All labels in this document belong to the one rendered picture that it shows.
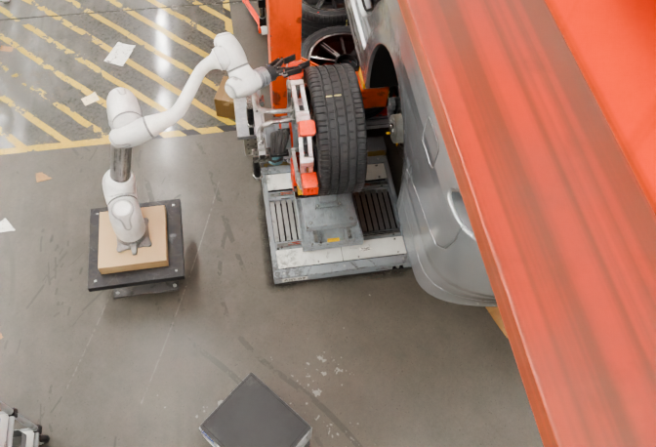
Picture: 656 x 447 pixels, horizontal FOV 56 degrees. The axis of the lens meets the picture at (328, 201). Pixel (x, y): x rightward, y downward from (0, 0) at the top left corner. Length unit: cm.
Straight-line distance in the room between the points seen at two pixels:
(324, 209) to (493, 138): 323
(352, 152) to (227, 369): 139
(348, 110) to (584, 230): 251
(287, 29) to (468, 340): 196
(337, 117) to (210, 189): 140
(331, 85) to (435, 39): 247
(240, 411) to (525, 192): 274
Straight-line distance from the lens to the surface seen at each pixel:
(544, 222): 44
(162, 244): 347
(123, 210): 330
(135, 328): 369
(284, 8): 314
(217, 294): 369
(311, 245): 363
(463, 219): 230
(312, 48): 413
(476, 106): 49
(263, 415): 310
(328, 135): 289
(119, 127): 292
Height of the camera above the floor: 335
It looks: 57 degrees down
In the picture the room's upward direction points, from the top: 5 degrees clockwise
